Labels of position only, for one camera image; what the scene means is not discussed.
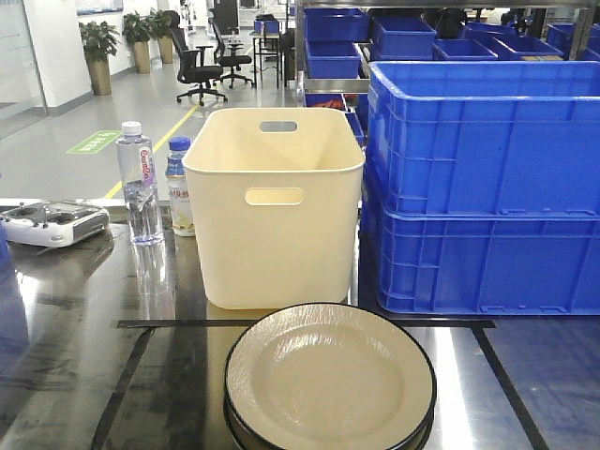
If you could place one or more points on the cream plate with black rim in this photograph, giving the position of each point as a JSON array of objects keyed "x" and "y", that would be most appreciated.
[{"x": 329, "y": 376}]

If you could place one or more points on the blue shelf bin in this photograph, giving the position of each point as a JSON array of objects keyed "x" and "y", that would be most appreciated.
[{"x": 332, "y": 60}]

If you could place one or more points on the cream plastic bin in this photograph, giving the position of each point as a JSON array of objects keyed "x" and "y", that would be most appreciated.
[{"x": 274, "y": 194}]

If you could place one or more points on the large blue crate lower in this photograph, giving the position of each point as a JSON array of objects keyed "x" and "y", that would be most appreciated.
[{"x": 480, "y": 265}]

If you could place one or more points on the large blue crate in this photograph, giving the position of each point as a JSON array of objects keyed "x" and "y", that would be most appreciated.
[
  {"x": 480, "y": 265},
  {"x": 485, "y": 138}
]

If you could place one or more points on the white milk drink bottle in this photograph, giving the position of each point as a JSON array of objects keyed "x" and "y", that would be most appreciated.
[{"x": 182, "y": 220}]

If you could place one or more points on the large blue crate upper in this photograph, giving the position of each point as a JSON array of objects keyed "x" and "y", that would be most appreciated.
[{"x": 485, "y": 138}]

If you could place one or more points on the clear water bottle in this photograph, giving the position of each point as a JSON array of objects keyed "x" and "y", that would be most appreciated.
[{"x": 139, "y": 185}]

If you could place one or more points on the black office chair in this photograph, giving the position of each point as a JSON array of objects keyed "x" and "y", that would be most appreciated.
[{"x": 192, "y": 69}]

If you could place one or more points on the white remote controller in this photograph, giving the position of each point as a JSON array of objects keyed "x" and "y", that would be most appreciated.
[{"x": 56, "y": 224}]

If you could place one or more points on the potted plant in gold pot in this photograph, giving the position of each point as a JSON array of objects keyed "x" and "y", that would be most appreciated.
[{"x": 99, "y": 42}]

